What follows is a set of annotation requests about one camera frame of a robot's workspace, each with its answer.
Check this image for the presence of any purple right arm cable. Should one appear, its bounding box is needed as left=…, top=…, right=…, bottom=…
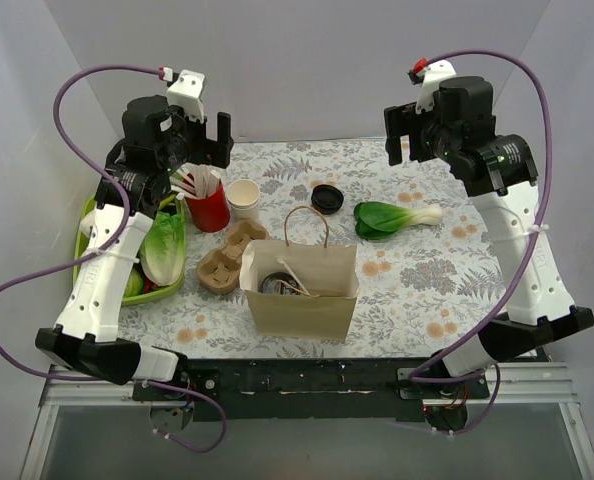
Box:
left=409, top=49, right=551, bottom=435

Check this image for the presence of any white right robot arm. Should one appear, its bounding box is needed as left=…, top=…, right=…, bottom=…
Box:
left=384, top=76, right=594, bottom=398

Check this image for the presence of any green white bok choy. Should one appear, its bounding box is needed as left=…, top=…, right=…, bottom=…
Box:
left=353, top=202, right=443, bottom=240

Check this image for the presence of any large napa cabbage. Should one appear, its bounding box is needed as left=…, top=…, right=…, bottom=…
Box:
left=79, top=210, right=94, bottom=238

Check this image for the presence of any green lettuce leaf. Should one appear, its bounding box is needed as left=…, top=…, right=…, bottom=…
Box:
left=139, top=212, right=186, bottom=286

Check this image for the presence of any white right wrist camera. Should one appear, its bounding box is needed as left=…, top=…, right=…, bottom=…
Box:
left=408, top=58, right=456, bottom=115

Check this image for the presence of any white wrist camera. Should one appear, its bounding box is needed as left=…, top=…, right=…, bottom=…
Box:
left=166, top=70, right=205, bottom=123
left=408, top=58, right=456, bottom=115

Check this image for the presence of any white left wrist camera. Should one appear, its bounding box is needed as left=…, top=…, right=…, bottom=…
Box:
left=166, top=70, right=205, bottom=123

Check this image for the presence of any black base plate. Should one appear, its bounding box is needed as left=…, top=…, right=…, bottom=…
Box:
left=132, top=357, right=489, bottom=421

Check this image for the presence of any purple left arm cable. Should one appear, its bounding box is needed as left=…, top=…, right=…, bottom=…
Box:
left=0, top=63, right=228, bottom=454

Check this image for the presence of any white straw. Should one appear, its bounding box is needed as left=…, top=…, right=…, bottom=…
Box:
left=277, top=257, right=312, bottom=296

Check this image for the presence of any aluminium frame rail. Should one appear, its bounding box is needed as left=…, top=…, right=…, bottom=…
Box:
left=21, top=355, right=594, bottom=479

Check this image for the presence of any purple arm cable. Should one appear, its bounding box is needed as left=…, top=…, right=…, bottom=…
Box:
left=409, top=49, right=551, bottom=435
left=0, top=63, right=228, bottom=454

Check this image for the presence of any floral patterned table mat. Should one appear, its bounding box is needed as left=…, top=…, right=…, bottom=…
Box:
left=119, top=140, right=503, bottom=358

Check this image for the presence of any brown cardboard cup carrier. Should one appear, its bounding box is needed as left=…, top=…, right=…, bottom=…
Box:
left=196, top=219, right=270, bottom=294

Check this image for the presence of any black coffee lid stack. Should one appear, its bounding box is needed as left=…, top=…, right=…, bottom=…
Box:
left=311, top=184, right=344, bottom=215

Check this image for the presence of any green plastic tray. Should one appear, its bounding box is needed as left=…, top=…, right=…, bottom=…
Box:
left=72, top=195, right=187, bottom=307

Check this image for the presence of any red ribbed cup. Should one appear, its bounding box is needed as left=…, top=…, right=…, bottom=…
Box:
left=185, top=182, right=230, bottom=233

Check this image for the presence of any brown paper bag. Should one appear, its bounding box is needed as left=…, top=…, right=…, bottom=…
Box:
left=239, top=224, right=359, bottom=342

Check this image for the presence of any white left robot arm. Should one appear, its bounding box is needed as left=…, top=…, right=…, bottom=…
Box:
left=35, top=95, right=233, bottom=400

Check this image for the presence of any white paper cup stack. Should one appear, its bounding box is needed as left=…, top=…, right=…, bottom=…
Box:
left=226, top=179, right=261, bottom=220

